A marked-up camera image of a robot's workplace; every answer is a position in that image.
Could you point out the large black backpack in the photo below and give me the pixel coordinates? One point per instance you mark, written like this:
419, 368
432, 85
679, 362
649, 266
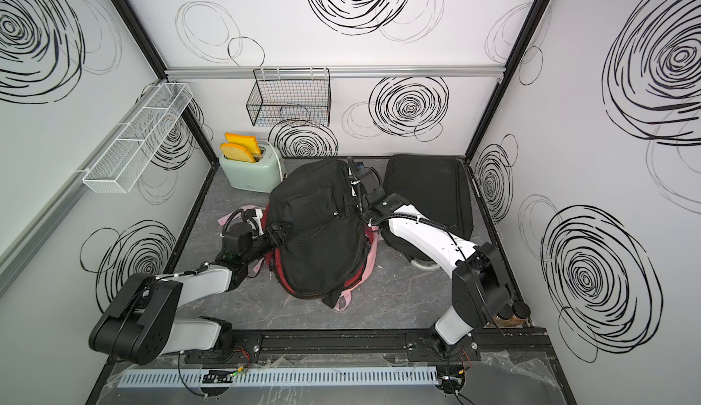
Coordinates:
436, 186

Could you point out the pink backpack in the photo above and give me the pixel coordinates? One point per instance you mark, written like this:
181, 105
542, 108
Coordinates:
273, 260

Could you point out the red and black backpack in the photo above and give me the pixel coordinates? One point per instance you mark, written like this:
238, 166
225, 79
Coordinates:
325, 182

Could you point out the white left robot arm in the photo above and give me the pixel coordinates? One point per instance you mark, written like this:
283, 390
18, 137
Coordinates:
142, 322

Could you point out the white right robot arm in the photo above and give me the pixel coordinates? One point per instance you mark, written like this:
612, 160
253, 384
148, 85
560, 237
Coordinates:
480, 282

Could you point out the mint green toaster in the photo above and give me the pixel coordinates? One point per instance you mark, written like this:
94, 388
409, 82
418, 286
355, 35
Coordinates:
262, 176

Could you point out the front toast slice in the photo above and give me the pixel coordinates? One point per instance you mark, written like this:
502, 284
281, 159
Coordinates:
236, 152

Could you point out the toast slice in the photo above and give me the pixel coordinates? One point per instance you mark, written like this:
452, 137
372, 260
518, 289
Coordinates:
236, 152
248, 142

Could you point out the rear toast slice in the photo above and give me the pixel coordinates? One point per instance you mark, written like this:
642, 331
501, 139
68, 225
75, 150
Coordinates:
248, 142

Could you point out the brown jar black lid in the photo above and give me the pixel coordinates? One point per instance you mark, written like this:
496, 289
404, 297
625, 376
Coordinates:
504, 317
520, 312

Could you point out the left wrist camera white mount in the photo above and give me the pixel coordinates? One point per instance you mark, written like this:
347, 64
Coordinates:
254, 217

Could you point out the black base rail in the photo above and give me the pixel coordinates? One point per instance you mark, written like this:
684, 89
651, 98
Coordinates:
412, 344

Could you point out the black wire basket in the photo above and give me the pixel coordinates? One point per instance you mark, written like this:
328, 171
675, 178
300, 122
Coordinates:
283, 94

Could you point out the white mesh wall shelf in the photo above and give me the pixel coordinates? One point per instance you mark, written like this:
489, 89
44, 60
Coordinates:
155, 135

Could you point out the grey wall rail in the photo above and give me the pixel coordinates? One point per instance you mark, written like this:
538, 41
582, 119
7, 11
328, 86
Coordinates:
334, 71

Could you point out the grey slotted cable duct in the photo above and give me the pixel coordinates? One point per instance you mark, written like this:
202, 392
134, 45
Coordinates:
285, 377

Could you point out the black corner frame post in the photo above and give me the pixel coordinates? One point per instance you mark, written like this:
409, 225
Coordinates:
526, 34

